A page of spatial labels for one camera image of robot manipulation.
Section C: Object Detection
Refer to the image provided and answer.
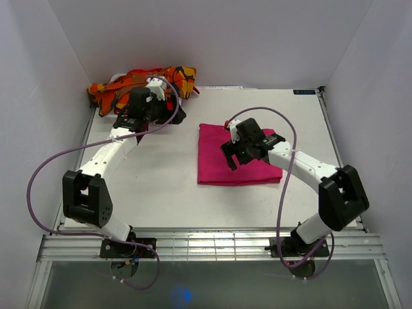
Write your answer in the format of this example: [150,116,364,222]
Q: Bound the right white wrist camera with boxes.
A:
[224,118,241,144]

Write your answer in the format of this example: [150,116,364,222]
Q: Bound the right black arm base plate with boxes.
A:
[265,236,330,258]

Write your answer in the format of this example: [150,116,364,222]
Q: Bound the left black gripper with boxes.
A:
[144,95,186,126]

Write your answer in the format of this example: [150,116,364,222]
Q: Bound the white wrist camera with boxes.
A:
[224,118,241,144]
[146,77,167,100]

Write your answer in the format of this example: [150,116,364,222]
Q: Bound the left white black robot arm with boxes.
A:
[62,78,180,258]

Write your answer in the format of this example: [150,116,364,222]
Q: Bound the blue label sticker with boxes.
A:
[293,89,316,95]

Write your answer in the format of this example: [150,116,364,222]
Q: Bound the orange camouflage trousers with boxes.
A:
[86,66,200,118]

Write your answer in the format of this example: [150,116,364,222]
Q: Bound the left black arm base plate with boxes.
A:
[99,238,156,259]

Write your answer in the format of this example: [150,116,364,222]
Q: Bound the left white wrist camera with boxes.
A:
[146,77,167,100]

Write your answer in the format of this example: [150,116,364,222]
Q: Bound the white plastic basket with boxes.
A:
[103,73,183,123]

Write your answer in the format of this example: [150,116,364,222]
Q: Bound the red garment in basket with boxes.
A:
[124,68,181,110]

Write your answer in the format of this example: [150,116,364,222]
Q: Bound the pink trousers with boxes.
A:
[197,124,283,187]

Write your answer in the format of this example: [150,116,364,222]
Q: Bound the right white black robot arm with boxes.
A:
[221,118,370,256]

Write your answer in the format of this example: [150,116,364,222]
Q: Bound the aluminium front rail frame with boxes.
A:
[26,230,402,308]

